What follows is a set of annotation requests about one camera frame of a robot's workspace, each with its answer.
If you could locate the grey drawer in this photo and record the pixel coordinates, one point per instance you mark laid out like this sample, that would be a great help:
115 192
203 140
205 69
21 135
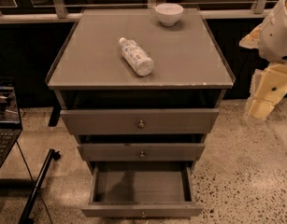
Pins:
141 152
142 189
139 121

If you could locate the white ceramic bowl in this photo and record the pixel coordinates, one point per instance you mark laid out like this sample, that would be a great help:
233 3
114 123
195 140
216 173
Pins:
168 14

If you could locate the clear plastic water bottle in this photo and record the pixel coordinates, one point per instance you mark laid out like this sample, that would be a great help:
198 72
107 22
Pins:
137 57

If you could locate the grey middle drawer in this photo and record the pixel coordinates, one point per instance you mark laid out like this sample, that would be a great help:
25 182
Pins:
141 152

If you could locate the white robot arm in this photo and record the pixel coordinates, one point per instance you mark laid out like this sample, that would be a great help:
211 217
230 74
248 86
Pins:
270 36

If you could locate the grey bottom drawer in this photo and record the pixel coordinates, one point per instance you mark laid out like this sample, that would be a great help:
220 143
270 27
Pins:
142 189

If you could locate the metal railing frame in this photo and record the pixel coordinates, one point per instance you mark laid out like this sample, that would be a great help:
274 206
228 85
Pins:
60 3

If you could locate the black laptop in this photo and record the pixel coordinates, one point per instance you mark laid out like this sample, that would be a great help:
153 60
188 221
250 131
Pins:
10 117

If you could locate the black metal stand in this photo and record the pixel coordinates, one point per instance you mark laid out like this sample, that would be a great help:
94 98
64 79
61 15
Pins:
52 155

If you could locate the grey top drawer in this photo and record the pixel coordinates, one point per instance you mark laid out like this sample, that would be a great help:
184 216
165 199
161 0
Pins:
139 121

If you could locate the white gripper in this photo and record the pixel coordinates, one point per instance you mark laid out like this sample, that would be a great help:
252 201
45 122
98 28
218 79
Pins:
276 36

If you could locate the grey drawer cabinet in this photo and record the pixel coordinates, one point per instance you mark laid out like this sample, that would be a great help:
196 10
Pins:
189 71

